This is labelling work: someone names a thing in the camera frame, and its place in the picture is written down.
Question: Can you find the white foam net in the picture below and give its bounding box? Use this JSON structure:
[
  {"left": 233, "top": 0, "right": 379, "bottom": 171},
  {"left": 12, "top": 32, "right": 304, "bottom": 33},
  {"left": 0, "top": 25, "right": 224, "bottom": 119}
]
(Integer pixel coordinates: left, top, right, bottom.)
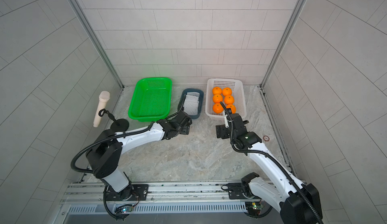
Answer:
[
  {"left": 186, "top": 92, "right": 200, "bottom": 101},
  {"left": 183, "top": 99, "right": 199, "bottom": 116}
]

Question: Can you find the netted orange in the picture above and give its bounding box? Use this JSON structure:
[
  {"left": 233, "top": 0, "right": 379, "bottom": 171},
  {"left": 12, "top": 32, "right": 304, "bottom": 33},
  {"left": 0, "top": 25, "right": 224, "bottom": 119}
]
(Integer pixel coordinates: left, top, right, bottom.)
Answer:
[
  {"left": 222, "top": 88, "right": 232, "bottom": 96},
  {"left": 213, "top": 103, "right": 224, "bottom": 114},
  {"left": 212, "top": 94, "right": 223, "bottom": 104},
  {"left": 226, "top": 104, "right": 236, "bottom": 114},
  {"left": 224, "top": 95, "right": 235, "bottom": 105}
]

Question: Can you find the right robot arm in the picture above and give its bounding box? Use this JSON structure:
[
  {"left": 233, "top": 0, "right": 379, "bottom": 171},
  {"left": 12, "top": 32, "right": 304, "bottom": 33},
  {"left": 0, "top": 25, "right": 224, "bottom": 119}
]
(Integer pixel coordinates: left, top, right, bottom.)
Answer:
[{"left": 216, "top": 103, "right": 322, "bottom": 224}]

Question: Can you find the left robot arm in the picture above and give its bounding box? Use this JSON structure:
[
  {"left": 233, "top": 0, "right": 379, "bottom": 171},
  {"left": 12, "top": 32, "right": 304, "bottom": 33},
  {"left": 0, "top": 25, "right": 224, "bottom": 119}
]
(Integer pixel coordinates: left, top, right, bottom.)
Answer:
[{"left": 70, "top": 96, "right": 192, "bottom": 200}]

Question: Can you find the dark blue plastic tub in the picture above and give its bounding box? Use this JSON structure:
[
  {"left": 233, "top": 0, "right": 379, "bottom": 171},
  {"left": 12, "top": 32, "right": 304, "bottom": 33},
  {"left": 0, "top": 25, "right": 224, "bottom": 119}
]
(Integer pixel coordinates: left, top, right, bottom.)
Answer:
[{"left": 178, "top": 88, "right": 204, "bottom": 120}]

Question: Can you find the green plastic basket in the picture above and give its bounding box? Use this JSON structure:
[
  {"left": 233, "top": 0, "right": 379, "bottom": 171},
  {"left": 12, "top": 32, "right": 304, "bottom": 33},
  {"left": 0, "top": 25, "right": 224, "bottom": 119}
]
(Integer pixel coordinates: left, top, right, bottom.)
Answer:
[{"left": 128, "top": 78, "right": 172, "bottom": 122}]

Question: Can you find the white plastic basket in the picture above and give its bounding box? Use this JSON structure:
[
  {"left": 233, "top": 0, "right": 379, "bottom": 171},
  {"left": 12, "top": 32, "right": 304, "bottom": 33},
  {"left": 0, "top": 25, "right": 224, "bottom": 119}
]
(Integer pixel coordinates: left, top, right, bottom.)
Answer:
[{"left": 205, "top": 78, "right": 247, "bottom": 120}]

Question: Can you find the right green circuit board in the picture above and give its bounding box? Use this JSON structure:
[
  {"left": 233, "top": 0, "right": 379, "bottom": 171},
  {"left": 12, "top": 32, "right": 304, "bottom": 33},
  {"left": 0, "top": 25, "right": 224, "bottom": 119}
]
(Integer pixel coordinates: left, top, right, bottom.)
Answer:
[{"left": 245, "top": 202, "right": 264, "bottom": 216}]

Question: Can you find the green circuit board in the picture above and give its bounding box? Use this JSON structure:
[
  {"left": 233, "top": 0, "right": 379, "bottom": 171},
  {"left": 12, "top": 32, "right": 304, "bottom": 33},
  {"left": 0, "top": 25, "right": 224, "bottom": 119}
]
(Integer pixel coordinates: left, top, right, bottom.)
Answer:
[
  {"left": 245, "top": 202, "right": 264, "bottom": 216},
  {"left": 115, "top": 204, "right": 135, "bottom": 215}
]

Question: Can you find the left green circuit board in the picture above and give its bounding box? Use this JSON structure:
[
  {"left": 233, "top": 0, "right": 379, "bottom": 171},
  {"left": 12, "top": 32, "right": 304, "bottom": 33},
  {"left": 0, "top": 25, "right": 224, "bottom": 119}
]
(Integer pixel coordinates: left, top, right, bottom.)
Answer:
[{"left": 115, "top": 204, "right": 135, "bottom": 215}]

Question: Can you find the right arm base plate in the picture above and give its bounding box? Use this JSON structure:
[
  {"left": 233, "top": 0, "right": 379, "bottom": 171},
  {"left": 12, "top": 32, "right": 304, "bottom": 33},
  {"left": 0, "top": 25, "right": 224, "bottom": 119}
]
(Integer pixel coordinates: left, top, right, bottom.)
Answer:
[{"left": 221, "top": 182, "right": 249, "bottom": 200}]

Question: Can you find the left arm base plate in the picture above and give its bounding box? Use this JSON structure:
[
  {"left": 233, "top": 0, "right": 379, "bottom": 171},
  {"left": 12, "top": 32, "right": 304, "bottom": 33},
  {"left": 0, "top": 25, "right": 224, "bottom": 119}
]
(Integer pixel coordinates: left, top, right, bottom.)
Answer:
[{"left": 105, "top": 184, "right": 149, "bottom": 201}]

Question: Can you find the aluminium rail frame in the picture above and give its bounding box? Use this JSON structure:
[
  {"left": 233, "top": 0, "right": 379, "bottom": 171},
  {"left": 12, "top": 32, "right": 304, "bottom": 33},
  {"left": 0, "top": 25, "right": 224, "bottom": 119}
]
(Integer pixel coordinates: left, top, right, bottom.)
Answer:
[{"left": 51, "top": 180, "right": 276, "bottom": 224}]

